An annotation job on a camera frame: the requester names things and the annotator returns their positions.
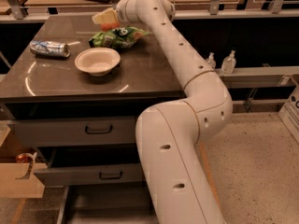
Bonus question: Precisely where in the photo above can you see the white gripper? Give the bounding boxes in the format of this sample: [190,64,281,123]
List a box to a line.
[92,0,137,24]

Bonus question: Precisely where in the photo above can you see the red apple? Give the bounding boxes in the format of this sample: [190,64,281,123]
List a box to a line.
[100,22,120,31]

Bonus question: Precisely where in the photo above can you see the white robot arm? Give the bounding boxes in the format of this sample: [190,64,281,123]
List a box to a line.
[116,0,233,224]

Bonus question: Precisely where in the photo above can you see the grey drawer cabinet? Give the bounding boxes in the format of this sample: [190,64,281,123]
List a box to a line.
[0,13,188,224]

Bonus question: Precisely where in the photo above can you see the grey top drawer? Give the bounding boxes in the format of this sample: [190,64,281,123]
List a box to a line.
[8,117,135,147]

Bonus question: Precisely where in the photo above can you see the grey drawer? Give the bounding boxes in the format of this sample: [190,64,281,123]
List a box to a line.
[8,117,135,147]
[56,183,159,224]
[34,144,143,187]

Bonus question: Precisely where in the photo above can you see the grey middle drawer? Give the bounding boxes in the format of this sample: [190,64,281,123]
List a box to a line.
[34,144,143,187]

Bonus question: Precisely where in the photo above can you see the grey bottom drawer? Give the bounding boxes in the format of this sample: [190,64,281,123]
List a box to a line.
[56,183,159,224]

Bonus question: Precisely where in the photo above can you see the green chip bag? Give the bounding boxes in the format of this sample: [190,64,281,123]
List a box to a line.
[89,26,149,49]

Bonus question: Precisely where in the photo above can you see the white paper bowl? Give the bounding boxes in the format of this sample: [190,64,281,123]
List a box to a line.
[75,48,121,77]

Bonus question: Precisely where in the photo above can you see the crushed blue white can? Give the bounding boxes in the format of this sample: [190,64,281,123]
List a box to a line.
[29,40,70,58]

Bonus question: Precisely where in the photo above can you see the left clear sanitizer bottle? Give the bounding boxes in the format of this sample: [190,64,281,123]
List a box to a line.
[206,52,216,69]

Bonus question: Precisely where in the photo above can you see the clear sanitizer bottle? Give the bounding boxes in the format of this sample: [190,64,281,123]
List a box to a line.
[206,52,216,69]
[221,50,236,74]

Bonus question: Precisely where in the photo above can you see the right clear sanitizer bottle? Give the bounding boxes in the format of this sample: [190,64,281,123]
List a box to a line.
[221,50,236,74]

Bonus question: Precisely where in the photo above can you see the wooden box with tape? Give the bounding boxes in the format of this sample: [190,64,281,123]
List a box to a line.
[0,120,46,198]

